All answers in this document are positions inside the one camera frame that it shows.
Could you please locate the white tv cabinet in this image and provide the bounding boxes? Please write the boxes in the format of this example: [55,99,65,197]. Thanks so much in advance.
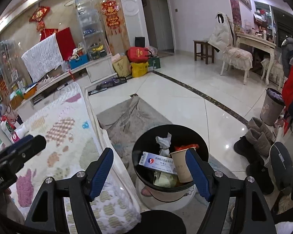
[16,54,116,121]

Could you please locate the black trash bin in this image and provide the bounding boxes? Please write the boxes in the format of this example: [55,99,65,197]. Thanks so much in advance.
[132,124,209,203]

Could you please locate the brown paper cup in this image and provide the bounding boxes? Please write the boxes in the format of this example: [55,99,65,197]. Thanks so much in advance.
[170,147,193,183]

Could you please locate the white side table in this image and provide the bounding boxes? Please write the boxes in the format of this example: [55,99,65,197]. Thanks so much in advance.
[235,32,277,86]

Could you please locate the bananas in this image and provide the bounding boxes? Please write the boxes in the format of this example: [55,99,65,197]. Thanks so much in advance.
[91,44,104,52]

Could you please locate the red cloth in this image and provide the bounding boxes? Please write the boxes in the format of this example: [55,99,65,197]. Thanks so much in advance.
[40,27,76,61]

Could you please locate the black boots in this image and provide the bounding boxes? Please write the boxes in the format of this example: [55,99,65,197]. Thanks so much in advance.
[233,136,274,195]

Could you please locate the white tissue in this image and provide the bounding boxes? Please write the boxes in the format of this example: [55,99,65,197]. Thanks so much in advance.
[155,133,171,157]

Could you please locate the red bag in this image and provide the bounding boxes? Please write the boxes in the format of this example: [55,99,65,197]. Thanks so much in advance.
[126,47,153,63]

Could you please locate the beige paper bag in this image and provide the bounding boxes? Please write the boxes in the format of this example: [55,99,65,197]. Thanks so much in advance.
[112,56,132,77]

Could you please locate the yellow bag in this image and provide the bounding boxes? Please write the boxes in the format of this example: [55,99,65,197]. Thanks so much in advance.
[130,62,149,78]

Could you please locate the handheld vacuum cleaner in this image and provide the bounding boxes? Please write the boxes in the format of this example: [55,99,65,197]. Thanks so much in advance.
[96,77,127,90]

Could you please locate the blue storage box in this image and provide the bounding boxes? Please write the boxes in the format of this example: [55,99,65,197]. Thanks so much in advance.
[69,54,89,70]

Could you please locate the white puffer jacket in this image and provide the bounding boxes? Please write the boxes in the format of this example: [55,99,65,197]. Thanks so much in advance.
[207,12,234,51]

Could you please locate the red wrapper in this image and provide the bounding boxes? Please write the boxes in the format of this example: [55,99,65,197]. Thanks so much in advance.
[175,144,199,152]

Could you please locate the yellow green sponge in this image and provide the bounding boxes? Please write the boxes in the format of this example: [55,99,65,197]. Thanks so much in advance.
[153,171,179,188]

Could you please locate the white blue medicine box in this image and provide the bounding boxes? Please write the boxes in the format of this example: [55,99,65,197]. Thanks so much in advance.
[138,152,177,175]

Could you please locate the grey fur boots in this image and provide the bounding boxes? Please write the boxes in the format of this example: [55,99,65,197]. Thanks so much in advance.
[245,117,272,158]

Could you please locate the white lace tv cover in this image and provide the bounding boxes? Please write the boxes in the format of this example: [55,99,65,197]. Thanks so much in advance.
[21,34,64,82]

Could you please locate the grey patterned floor rug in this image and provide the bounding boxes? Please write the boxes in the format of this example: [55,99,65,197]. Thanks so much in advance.
[96,95,238,234]

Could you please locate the clear acrylic shelf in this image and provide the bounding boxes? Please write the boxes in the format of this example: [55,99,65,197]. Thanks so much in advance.
[74,0,110,60]

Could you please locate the dark wooden stool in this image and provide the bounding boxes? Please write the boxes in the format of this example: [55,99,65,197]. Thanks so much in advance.
[193,40,215,65]

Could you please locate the white pink spray bottle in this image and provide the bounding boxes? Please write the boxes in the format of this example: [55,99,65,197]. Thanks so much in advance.
[11,124,29,143]

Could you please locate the green gift bag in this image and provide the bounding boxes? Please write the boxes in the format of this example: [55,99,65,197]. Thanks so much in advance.
[148,56,161,70]

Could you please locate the white cushioned chair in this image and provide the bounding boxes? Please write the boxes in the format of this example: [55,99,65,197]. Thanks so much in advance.
[208,12,254,86]

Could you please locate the grey floral waste basket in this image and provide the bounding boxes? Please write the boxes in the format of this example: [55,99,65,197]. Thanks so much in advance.
[260,88,285,126]

